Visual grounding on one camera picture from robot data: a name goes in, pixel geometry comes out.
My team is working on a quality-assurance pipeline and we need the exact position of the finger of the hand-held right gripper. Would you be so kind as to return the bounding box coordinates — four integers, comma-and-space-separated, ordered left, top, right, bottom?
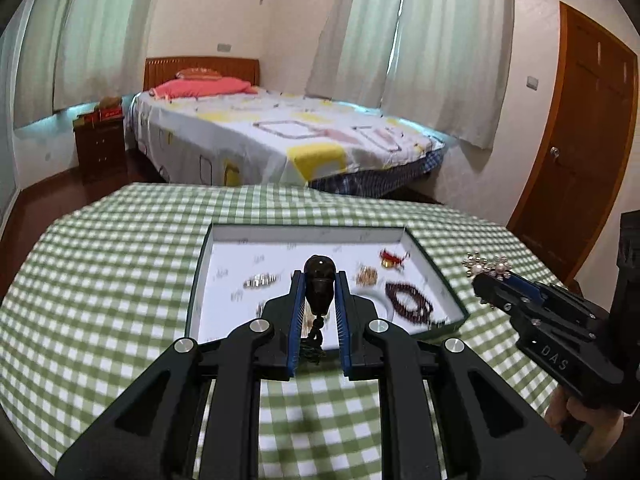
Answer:
499, 273, 552, 307
472, 272, 539, 319

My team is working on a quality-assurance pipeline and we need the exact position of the pink pillow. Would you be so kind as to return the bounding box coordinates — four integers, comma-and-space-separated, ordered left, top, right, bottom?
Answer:
150, 77, 258, 100

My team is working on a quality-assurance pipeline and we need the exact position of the person's right hand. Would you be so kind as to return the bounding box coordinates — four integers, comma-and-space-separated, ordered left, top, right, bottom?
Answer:
545, 387, 626, 464

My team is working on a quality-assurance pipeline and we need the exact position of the blue plaid mattress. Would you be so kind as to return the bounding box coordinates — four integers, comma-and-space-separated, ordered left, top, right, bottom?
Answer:
307, 152, 446, 198

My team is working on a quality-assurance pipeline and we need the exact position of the clear crystal brooch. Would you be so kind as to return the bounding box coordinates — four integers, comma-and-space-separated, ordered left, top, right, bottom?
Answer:
243, 273, 283, 290

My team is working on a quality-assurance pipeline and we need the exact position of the dark red bead bracelet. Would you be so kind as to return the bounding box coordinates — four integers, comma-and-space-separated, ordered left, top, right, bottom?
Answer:
384, 281, 438, 328

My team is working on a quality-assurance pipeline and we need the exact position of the green checked tablecloth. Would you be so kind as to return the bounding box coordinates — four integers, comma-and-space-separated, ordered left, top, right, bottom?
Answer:
0, 182, 583, 478

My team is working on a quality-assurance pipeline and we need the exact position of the white jade bangle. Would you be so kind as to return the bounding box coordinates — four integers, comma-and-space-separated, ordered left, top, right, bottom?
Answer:
356, 287, 396, 318

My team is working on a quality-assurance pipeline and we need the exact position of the pearl flower cluster brooch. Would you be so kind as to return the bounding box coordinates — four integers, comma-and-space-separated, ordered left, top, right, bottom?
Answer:
461, 254, 511, 281

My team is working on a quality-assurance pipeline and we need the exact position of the dark wooden nightstand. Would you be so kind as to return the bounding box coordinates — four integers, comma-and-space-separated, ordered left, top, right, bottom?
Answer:
74, 112, 127, 186

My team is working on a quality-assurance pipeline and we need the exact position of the pale green window curtain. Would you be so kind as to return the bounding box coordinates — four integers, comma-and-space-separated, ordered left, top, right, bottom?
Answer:
382, 0, 516, 150
306, 0, 411, 109
15, 0, 163, 127

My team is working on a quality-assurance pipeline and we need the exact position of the orange wooden door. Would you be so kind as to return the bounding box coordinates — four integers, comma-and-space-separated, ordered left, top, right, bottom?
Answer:
506, 1, 640, 286

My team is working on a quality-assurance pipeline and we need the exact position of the black carved pendant with cord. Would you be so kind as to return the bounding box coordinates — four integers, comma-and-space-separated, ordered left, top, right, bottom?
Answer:
299, 255, 335, 366

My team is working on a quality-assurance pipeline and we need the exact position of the red patterned pillow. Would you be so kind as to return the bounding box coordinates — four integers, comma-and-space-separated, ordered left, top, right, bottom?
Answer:
175, 66, 223, 81

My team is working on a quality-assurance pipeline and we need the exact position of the dark green jewelry box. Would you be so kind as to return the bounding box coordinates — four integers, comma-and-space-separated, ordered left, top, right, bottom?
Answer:
185, 222, 470, 347

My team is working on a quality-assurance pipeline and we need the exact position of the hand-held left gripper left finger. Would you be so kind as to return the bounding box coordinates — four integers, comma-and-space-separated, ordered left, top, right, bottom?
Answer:
55, 270, 307, 480

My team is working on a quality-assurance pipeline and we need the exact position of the white patterned bedspread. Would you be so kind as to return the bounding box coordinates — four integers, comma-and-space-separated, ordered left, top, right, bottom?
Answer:
125, 87, 446, 191

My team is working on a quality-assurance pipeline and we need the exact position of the gold charm with red tassel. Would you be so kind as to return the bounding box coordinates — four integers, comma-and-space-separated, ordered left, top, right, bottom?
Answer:
378, 247, 412, 270

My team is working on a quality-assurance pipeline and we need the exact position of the wooden headboard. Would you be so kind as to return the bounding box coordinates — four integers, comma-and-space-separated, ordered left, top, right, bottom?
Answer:
144, 56, 261, 92

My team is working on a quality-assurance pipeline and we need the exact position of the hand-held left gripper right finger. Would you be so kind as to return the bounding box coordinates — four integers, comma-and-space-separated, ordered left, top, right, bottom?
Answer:
335, 270, 587, 480

